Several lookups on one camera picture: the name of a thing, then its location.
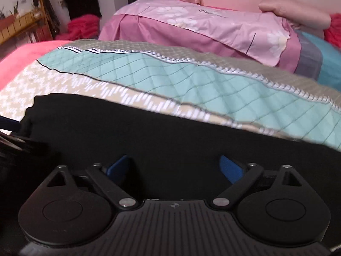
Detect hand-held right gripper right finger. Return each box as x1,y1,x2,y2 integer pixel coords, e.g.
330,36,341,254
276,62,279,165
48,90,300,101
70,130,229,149
209,154,303,211

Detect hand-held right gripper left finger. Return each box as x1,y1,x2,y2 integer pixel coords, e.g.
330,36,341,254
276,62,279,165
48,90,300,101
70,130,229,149
46,154,139,211

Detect black pants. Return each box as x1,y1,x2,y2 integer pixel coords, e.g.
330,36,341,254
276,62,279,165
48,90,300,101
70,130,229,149
0,93,341,203

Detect coral pink blanket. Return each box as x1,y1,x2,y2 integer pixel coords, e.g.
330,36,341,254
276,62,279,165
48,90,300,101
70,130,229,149
0,39,75,91

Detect teal and beige quilted bedspread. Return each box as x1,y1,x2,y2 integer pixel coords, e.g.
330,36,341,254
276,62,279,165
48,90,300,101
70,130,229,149
0,39,341,151

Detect wooden shelf rack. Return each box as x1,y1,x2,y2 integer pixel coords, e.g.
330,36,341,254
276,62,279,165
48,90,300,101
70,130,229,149
0,0,54,46

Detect red fluffy blanket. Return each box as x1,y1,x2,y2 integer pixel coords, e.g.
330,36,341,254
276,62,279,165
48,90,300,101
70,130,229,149
56,15,103,41

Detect pink floral folded duvet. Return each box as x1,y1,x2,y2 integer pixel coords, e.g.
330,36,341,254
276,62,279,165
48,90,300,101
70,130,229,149
98,0,341,91

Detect red cushion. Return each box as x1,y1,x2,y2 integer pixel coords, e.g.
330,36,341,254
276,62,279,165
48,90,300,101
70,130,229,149
324,13,341,52

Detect pink pillow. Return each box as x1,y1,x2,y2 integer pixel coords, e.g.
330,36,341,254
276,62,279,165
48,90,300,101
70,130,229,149
258,0,332,30

